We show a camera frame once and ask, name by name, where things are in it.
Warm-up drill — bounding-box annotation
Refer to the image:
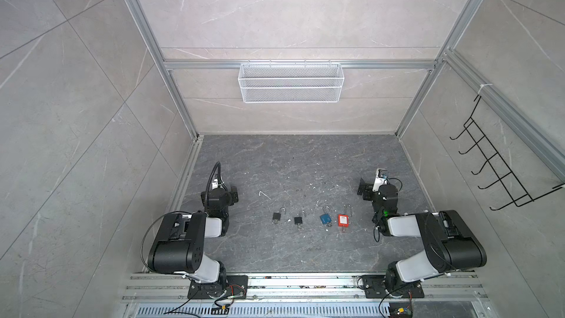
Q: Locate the white wire mesh basket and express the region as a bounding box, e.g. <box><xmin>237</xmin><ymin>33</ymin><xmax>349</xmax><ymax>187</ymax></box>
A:
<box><xmin>238</xmin><ymin>63</ymin><xmax>345</xmax><ymax>104</ymax></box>

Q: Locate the black wire hook rack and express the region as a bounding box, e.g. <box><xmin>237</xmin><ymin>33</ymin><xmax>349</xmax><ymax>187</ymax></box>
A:
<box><xmin>450</xmin><ymin>94</ymin><xmax>564</xmax><ymax>211</ymax></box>

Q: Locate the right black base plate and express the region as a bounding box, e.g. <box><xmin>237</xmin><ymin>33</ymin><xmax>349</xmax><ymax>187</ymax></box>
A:
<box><xmin>357</xmin><ymin>275</ymin><xmax>425</xmax><ymax>299</ymax></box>

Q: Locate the blue padlock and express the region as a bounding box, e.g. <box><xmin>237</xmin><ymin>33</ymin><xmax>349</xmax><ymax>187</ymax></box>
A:
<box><xmin>320</xmin><ymin>206</ymin><xmax>333</xmax><ymax>228</ymax></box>

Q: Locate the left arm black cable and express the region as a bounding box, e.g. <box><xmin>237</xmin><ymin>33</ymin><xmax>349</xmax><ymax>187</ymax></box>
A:
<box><xmin>204</xmin><ymin>161</ymin><xmax>222</xmax><ymax>204</ymax></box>

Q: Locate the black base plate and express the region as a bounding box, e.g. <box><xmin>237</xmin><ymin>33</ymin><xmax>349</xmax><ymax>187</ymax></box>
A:
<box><xmin>187</xmin><ymin>275</ymin><xmax>249</xmax><ymax>300</ymax></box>
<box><xmin>357</xmin><ymin>275</ymin><xmax>425</xmax><ymax>299</ymax></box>

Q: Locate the aluminium front rail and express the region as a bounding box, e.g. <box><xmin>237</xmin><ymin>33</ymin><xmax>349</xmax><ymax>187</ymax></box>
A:
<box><xmin>119</xmin><ymin>272</ymin><xmax>488</xmax><ymax>303</ymax></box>

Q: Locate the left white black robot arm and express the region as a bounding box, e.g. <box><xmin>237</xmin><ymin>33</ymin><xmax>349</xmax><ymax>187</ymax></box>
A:
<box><xmin>147</xmin><ymin>186</ymin><xmax>238</xmax><ymax>289</ymax></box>

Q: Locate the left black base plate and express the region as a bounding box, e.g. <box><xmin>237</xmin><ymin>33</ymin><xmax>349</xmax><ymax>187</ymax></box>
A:
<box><xmin>187</xmin><ymin>275</ymin><xmax>249</xmax><ymax>300</ymax></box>

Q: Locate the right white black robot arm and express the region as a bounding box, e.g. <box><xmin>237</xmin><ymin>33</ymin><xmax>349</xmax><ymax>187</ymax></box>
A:
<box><xmin>357</xmin><ymin>179</ymin><xmax>487</xmax><ymax>293</ymax></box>

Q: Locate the black padlock left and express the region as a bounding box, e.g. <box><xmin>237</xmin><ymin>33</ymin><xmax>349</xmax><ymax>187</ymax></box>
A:
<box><xmin>272</xmin><ymin>207</ymin><xmax>286</xmax><ymax>225</ymax></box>

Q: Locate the red padlock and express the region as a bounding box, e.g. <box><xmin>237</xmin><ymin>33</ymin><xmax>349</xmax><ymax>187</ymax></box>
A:
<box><xmin>338</xmin><ymin>204</ymin><xmax>353</xmax><ymax>233</ymax></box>

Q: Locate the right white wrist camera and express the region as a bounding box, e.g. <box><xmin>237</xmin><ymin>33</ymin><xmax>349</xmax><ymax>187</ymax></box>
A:
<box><xmin>372</xmin><ymin>168</ymin><xmax>388</xmax><ymax>192</ymax></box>

